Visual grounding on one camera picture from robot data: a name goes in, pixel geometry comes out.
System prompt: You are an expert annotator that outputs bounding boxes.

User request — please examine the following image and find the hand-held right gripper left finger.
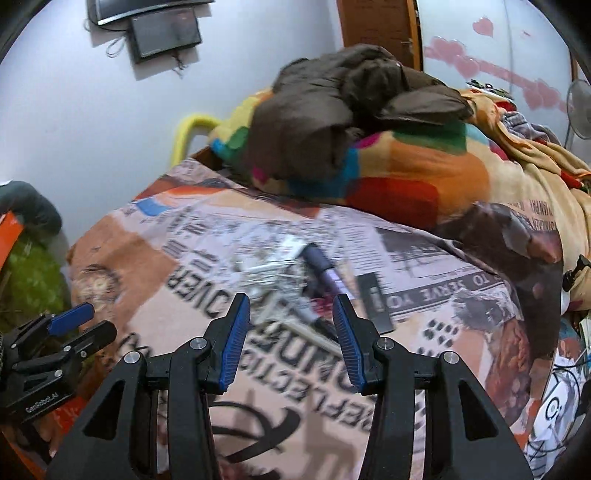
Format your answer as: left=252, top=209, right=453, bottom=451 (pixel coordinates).
left=46, top=293, right=252, bottom=480

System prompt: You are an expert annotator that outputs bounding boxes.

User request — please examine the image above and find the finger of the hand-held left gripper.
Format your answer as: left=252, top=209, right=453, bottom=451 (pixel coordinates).
left=47, top=302, right=96, bottom=337
left=61, top=320, right=118, bottom=366

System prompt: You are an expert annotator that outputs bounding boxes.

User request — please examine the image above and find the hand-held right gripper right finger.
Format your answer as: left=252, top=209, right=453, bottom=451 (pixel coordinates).
left=332, top=293, right=534, bottom=480

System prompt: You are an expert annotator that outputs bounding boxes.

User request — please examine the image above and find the black and white marker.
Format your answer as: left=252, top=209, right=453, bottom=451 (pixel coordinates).
left=298, top=242, right=352, bottom=305

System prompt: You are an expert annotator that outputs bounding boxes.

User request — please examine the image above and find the green leaf-print bag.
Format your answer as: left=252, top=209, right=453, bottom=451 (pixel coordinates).
left=0, top=231, right=71, bottom=334

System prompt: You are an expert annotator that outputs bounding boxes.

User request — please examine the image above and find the red patterned box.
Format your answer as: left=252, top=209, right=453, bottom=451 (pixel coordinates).
left=44, top=401, right=95, bottom=439

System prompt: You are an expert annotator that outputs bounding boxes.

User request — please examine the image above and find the clear plastic wrapper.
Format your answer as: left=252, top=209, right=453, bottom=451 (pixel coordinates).
left=233, top=235, right=315, bottom=317

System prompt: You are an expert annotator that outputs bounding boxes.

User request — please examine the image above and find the newspaper printed blanket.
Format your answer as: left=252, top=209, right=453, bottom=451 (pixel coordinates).
left=67, top=159, right=564, bottom=480

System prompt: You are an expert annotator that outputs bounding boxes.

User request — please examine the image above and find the orange box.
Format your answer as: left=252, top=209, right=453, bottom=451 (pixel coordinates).
left=0, top=210, right=25, bottom=274

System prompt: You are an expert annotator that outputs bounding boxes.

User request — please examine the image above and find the grey cushion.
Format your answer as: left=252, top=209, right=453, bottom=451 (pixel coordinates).
left=0, top=181, right=63, bottom=237

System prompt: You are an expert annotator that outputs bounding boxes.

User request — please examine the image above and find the colourful patchwork blanket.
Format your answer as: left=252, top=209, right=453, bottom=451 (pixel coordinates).
left=210, top=90, right=492, bottom=228

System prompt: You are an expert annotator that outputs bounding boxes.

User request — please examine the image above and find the brown jacket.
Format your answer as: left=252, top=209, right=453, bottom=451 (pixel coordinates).
left=249, top=45, right=475, bottom=182

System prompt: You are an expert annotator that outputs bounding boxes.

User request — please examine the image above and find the beige printed blanket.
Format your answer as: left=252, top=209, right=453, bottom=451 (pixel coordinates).
left=462, top=88, right=591, bottom=289

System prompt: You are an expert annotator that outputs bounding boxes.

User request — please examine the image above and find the wooden door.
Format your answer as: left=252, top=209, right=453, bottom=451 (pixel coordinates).
left=336, top=0, right=424, bottom=72

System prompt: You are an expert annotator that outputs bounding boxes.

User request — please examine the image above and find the standing fan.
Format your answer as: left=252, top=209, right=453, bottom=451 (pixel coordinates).
left=566, top=78, right=591, bottom=141

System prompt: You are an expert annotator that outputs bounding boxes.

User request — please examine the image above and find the yellow tube frame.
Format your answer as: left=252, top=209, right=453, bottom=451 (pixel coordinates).
left=171, top=115, right=223, bottom=165

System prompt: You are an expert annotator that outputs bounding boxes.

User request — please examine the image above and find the black strap buckle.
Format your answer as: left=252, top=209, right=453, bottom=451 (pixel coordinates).
left=562, top=255, right=591, bottom=292

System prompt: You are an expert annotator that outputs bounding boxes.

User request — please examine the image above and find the white cable loop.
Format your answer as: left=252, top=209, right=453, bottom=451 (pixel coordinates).
left=106, top=36, right=131, bottom=59

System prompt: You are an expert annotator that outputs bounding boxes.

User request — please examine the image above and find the black wall-mounted box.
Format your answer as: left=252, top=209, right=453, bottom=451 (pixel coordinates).
left=129, top=9, right=204, bottom=64

